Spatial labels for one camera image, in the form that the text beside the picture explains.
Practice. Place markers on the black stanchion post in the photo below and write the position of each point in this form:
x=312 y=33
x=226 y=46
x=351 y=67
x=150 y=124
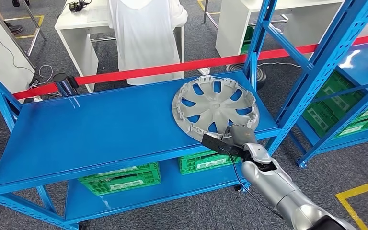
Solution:
x=64 y=85

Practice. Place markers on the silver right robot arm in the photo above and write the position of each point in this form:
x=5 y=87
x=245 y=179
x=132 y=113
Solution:
x=273 y=181

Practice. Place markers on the black device on table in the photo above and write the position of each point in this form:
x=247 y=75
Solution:
x=77 y=5

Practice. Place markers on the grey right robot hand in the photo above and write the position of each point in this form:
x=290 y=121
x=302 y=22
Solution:
x=242 y=136

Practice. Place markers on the person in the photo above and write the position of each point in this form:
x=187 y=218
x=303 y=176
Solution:
x=146 y=41

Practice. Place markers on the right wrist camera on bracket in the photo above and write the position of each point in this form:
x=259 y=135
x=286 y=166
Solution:
x=215 y=144

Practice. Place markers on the white board panel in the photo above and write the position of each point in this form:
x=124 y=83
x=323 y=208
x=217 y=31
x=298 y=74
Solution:
x=3 y=57

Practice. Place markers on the blue metal shelf rack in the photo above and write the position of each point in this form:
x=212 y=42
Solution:
x=92 y=133
x=361 y=63

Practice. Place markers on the grey plastic hubcap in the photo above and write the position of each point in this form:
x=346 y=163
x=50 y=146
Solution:
x=215 y=106

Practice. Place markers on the black round stanchion base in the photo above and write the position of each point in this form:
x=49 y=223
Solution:
x=261 y=79

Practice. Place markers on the red barrier belt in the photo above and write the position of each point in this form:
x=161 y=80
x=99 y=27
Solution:
x=171 y=67

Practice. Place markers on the yellow floor tape square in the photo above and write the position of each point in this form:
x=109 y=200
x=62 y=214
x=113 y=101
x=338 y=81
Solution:
x=361 y=188

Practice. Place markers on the person's dark shoe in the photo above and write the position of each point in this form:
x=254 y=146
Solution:
x=14 y=28

